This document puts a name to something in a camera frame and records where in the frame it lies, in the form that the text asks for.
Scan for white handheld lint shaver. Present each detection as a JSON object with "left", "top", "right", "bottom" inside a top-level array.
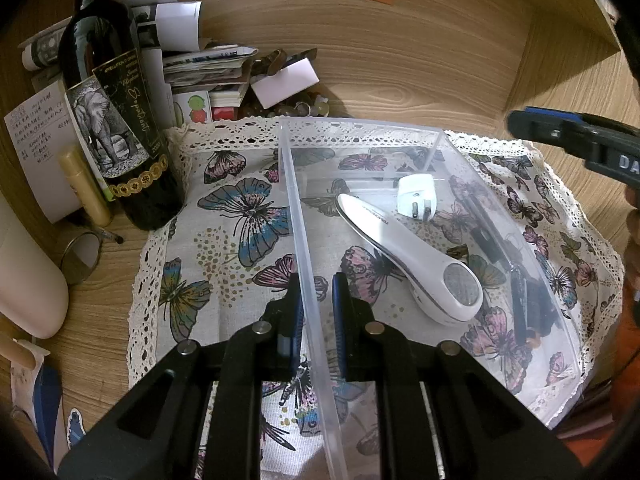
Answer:
[{"left": 336, "top": 193, "right": 484, "bottom": 325}]

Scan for white plug adapter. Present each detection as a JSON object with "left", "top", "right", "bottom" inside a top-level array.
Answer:
[{"left": 396, "top": 174, "right": 437, "bottom": 221}]

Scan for brown black small object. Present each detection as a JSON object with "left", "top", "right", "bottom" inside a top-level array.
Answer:
[{"left": 510, "top": 266, "right": 540, "bottom": 346}]

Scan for clear plastic storage bin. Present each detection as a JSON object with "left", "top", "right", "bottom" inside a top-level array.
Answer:
[{"left": 280, "top": 118, "right": 582, "bottom": 479}]

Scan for person's right hand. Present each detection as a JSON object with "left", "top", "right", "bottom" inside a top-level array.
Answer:
[{"left": 623, "top": 186, "right": 640, "bottom": 292}]

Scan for butterfly print lace cloth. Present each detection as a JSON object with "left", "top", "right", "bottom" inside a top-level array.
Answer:
[{"left": 127, "top": 118, "right": 624, "bottom": 479}]

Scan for round eyeglasses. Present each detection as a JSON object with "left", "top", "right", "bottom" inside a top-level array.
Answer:
[{"left": 58, "top": 228, "right": 124, "bottom": 286}]

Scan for yellow lip balm tube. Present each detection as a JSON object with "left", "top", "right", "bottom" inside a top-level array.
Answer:
[{"left": 58, "top": 144, "right": 113, "bottom": 228}]

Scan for white card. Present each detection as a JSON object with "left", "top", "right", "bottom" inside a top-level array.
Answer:
[{"left": 250, "top": 58, "right": 319, "bottom": 110}]

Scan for stack of books and papers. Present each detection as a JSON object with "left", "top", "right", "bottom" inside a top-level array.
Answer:
[{"left": 20, "top": 0, "right": 319, "bottom": 124}]

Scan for dark wine bottle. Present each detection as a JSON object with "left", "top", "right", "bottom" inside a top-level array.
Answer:
[{"left": 58, "top": 0, "right": 183, "bottom": 231}]

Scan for white handwritten note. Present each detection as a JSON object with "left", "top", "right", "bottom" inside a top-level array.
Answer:
[{"left": 4, "top": 79, "right": 80, "bottom": 223}]

